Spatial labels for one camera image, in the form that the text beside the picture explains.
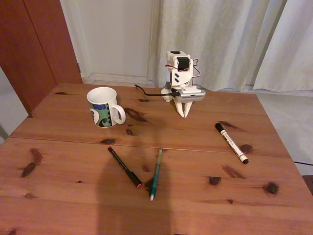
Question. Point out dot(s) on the silver camera box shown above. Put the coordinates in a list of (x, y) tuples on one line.
[(192, 96)]

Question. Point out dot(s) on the black pen red ends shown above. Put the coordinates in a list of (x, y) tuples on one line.
[(123, 166)]

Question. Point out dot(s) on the white curtain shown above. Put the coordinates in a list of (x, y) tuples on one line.
[(288, 49), (215, 36)]

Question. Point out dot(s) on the white mug green blue pattern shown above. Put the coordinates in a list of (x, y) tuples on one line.
[(102, 111)]

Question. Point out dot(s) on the dark brown furniture piece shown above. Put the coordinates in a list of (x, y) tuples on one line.
[(308, 184)]

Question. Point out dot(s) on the green translucent pen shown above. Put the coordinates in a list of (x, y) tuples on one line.
[(157, 170)]

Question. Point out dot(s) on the white marker black caps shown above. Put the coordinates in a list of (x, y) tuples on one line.
[(232, 144)]

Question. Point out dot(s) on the brown wooden door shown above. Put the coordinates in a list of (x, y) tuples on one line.
[(31, 49)]

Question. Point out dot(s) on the grey table clamp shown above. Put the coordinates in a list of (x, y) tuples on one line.
[(167, 85)]

